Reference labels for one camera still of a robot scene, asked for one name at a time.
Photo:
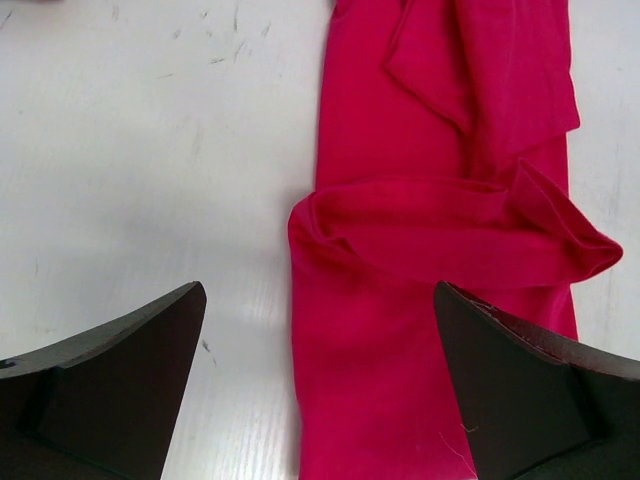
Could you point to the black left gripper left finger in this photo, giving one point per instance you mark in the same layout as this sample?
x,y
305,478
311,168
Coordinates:
x,y
102,404

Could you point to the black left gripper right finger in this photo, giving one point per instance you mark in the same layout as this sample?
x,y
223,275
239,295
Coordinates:
x,y
536,404

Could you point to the magenta t shirt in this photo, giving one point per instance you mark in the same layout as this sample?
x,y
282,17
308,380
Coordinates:
x,y
442,156

